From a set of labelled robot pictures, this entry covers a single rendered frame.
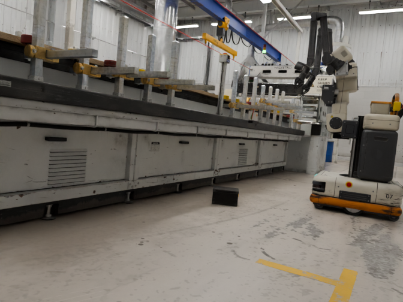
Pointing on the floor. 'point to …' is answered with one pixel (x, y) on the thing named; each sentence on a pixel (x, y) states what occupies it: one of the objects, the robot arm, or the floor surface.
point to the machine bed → (114, 153)
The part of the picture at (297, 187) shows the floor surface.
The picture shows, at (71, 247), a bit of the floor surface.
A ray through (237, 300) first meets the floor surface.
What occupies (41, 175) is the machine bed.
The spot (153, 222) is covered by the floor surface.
